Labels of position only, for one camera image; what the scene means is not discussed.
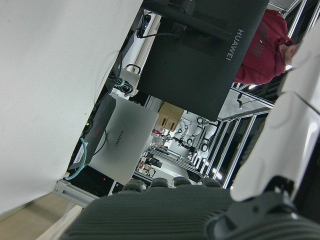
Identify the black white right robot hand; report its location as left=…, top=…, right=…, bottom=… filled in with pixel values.
left=62, top=34, right=320, bottom=240

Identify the cardboard box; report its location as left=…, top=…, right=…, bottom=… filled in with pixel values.
left=156, top=101, right=186, bottom=131

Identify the white paper bag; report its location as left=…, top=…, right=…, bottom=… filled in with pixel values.
left=119, top=63, right=142, bottom=97

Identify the black Huawei monitor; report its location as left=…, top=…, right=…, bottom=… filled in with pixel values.
left=138, top=0, right=270, bottom=123

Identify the person in red hoodie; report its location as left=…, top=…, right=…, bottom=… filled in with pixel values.
left=233, top=8, right=301, bottom=87

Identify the aluminium frame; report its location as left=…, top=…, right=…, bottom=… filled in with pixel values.
left=189, top=94, right=276, bottom=190

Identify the aluminium table frame corner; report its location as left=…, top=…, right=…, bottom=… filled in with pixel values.
left=53, top=178, right=101, bottom=208

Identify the teal cable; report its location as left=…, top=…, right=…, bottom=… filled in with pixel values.
left=63, top=137, right=89, bottom=181

